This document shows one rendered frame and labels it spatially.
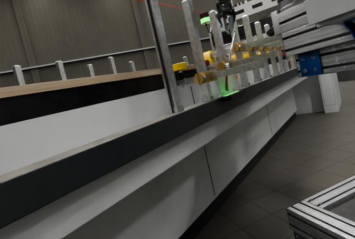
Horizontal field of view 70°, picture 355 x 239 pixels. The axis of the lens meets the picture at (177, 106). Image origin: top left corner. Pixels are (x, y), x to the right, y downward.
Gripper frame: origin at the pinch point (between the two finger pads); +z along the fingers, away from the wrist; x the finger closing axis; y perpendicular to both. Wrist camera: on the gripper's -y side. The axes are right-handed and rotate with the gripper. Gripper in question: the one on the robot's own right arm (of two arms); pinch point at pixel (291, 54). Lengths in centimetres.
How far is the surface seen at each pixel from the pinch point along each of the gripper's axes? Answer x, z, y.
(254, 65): -26.5, 1.6, -9.4
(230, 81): -5.5, 6.9, -30.7
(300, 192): 24, 83, -14
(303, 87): 263, 45, -43
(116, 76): -63, -6, -52
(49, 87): -91, -5, -52
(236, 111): 0.1, 24.1, -33.1
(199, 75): -33.5, 0.6, -32.4
